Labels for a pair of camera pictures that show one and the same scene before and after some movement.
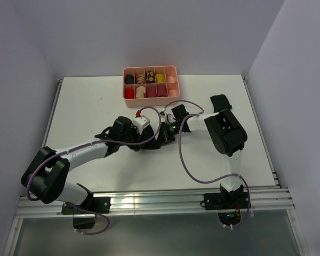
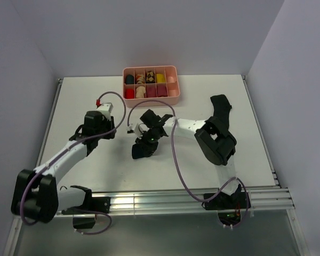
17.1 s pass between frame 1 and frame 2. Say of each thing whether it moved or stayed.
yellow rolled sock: stayed
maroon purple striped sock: stayed
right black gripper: moved
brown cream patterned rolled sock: stayed
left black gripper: moved
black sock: stayed
